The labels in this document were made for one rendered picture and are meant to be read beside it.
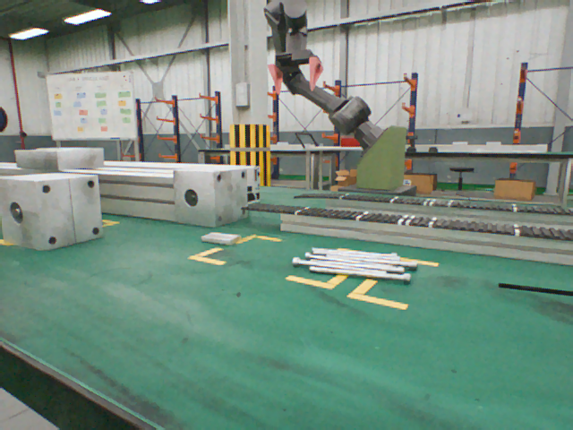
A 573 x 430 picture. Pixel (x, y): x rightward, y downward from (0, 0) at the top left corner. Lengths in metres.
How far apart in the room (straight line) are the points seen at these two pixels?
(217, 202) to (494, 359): 0.48
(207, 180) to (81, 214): 0.19
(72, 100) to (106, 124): 0.66
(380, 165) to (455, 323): 0.88
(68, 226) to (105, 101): 6.11
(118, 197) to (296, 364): 0.64
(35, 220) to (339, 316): 0.43
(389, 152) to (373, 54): 7.77
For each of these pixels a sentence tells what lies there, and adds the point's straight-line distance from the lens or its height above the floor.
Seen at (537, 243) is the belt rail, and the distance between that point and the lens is 0.55.
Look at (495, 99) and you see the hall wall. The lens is 8.30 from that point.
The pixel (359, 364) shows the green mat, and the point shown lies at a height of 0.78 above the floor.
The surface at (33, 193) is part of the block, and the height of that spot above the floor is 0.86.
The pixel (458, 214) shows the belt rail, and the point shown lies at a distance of 0.74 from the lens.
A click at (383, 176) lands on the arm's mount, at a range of 1.19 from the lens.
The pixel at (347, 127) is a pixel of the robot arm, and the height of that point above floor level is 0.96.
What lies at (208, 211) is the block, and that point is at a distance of 0.67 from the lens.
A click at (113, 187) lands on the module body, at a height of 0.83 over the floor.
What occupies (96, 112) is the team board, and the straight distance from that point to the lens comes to 6.79.
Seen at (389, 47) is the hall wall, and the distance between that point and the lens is 8.84.
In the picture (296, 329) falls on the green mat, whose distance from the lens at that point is 0.31.
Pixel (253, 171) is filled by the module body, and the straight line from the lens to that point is 0.92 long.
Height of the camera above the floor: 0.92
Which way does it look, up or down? 11 degrees down
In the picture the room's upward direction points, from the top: straight up
